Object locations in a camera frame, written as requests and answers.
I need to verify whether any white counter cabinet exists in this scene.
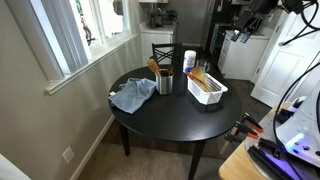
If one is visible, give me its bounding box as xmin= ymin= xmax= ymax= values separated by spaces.
xmin=139 ymin=23 xmax=178 ymax=67

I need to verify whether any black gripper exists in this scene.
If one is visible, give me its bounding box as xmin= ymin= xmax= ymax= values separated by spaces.
xmin=230 ymin=8 xmax=265 ymax=45

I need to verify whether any red silicone spatula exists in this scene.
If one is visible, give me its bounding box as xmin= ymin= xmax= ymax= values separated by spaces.
xmin=184 ymin=70 xmax=195 ymax=81

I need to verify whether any black looping cable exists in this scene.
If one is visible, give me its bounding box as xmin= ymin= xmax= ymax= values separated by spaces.
xmin=278 ymin=0 xmax=320 ymax=47

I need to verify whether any light wooden spatula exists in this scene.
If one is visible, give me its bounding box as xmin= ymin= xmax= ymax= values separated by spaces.
xmin=189 ymin=66 xmax=213 ymax=93

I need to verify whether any black oven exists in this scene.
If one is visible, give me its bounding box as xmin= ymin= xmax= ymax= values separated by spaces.
xmin=209 ymin=22 xmax=231 ymax=55

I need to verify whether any metal robot mounting plate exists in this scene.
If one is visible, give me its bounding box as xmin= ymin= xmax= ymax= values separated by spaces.
xmin=244 ymin=109 xmax=320 ymax=180

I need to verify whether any white kitchen cabinet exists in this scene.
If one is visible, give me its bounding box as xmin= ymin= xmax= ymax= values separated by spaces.
xmin=217 ymin=29 xmax=271 ymax=82

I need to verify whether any white plastic basket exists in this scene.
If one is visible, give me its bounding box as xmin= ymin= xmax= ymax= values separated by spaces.
xmin=186 ymin=72 xmax=229 ymax=106

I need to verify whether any round black wooden table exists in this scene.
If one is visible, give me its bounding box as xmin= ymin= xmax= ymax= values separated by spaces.
xmin=107 ymin=64 xmax=243 ymax=180

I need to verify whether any white framed window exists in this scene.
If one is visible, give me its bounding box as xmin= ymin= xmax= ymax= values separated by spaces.
xmin=6 ymin=0 xmax=139 ymax=97

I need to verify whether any white wipes canister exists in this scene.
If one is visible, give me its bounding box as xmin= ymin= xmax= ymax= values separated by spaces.
xmin=182 ymin=49 xmax=197 ymax=74

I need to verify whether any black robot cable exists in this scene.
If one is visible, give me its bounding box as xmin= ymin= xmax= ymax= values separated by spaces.
xmin=273 ymin=61 xmax=320 ymax=143

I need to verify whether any black wooden chair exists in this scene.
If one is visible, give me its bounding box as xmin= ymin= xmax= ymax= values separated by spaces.
xmin=151 ymin=41 xmax=183 ymax=69

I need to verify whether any light wooden spoon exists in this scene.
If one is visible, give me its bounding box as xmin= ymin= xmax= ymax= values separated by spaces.
xmin=146 ymin=58 xmax=163 ymax=78

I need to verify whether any clear glass measuring cup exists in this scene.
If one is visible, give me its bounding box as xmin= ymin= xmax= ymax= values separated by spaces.
xmin=196 ymin=59 xmax=211 ymax=74

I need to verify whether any light blue cloth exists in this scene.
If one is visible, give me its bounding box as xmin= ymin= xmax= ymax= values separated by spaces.
xmin=108 ymin=77 xmax=158 ymax=115

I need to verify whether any stainless steel utensil holder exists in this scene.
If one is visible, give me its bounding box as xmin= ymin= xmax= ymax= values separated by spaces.
xmin=155 ymin=69 xmax=175 ymax=96

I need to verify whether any light wooden stand table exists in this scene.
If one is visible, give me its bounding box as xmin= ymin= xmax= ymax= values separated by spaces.
xmin=218 ymin=101 xmax=293 ymax=180

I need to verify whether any white panel door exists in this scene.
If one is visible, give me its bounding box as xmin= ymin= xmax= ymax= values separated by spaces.
xmin=250 ymin=9 xmax=320 ymax=108

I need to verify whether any black orange bar clamp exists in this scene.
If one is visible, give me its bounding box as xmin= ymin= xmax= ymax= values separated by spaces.
xmin=241 ymin=112 xmax=264 ymax=134
xmin=233 ymin=121 xmax=259 ymax=140

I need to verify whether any white furniture edge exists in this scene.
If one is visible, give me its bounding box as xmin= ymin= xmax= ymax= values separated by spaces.
xmin=0 ymin=153 xmax=32 ymax=180

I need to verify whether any black coffee maker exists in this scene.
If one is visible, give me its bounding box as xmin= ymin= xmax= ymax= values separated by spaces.
xmin=147 ymin=8 xmax=164 ymax=29

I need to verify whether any white wall outlet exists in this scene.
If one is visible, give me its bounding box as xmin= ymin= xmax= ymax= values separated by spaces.
xmin=62 ymin=145 xmax=76 ymax=164

